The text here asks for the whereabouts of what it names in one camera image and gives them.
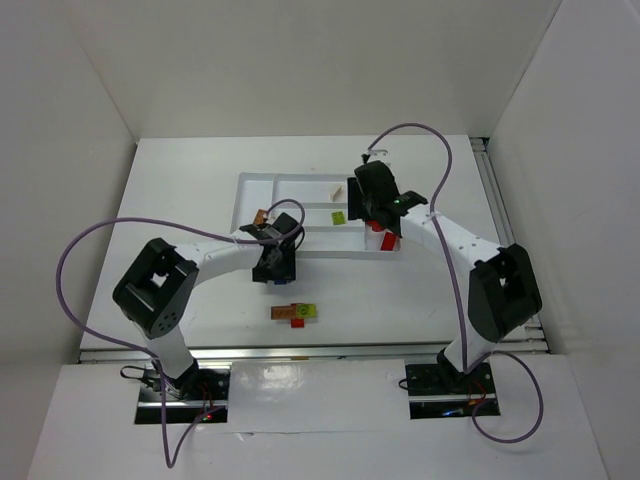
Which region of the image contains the red L-shaped lego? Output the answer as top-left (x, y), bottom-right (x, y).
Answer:
top-left (367, 220), bottom-right (386, 232)

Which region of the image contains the white lego brick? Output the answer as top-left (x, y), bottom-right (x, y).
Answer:
top-left (329, 184), bottom-right (344, 203)

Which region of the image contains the lime green lego brick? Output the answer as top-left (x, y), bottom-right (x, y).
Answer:
top-left (331, 211), bottom-right (347, 226)

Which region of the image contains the brown lego plate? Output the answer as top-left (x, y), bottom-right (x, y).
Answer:
top-left (270, 305), bottom-right (297, 321)

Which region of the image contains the orange lego brick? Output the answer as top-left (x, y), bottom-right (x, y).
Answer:
top-left (253, 209), bottom-right (268, 225)

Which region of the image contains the red curved lego brick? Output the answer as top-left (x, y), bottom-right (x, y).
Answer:
top-left (380, 232), bottom-right (398, 251)

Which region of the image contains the green lego with eye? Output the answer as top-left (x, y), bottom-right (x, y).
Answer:
top-left (293, 303), bottom-right (317, 319)

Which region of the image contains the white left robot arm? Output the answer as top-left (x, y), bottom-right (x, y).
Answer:
top-left (112, 213), bottom-right (305, 396)

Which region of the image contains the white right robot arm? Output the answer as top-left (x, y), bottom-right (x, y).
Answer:
top-left (347, 152), bottom-right (543, 377)

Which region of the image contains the white compartment tray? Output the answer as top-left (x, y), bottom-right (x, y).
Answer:
top-left (231, 173), bottom-right (401, 260)

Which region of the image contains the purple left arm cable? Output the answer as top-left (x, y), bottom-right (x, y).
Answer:
top-left (55, 198), bottom-right (306, 470)

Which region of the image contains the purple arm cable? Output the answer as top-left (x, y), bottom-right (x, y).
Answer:
top-left (363, 122), bottom-right (542, 443)
top-left (55, 198), bottom-right (306, 470)

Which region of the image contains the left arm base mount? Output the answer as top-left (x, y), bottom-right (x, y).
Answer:
top-left (120, 365), bottom-right (231, 425)

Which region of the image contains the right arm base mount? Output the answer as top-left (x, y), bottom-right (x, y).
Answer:
top-left (398, 363), bottom-right (500, 420)

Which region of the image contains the aluminium rail front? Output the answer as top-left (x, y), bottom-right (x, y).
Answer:
top-left (79, 341), bottom-right (551, 362)

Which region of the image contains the aluminium rail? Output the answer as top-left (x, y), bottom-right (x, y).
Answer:
top-left (470, 137), bottom-right (551, 355)
top-left (79, 341), bottom-right (551, 362)

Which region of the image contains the aluminium rail right side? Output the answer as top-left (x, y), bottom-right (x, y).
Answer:
top-left (470, 137), bottom-right (551, 355)

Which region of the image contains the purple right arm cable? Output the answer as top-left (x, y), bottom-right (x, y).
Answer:
top-left (363, 122), bottom-right (542, 443)

